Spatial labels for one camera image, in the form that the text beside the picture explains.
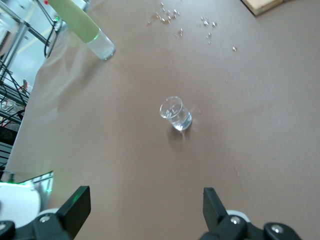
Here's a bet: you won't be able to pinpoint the clear glass measuring cup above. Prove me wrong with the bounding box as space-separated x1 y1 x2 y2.
159 95 193 132

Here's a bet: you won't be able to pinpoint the aluminium frame rack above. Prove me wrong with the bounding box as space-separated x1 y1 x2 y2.
0 0 60 83

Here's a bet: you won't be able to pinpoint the scattered clear granules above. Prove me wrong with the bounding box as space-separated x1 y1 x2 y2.
146 1 238 53

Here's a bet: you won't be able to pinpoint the brown table cover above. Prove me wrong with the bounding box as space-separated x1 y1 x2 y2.
0 0 320 240

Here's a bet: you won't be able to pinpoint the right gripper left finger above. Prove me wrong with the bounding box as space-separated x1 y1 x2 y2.
0 185 91 240

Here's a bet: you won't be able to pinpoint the wooden cutting board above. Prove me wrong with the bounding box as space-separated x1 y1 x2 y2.
241 0 287 16

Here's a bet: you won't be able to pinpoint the green sleeved glass bottle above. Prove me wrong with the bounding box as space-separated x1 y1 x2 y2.
48 0 117 62

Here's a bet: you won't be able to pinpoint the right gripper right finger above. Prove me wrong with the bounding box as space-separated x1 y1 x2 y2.
199 187 302 240

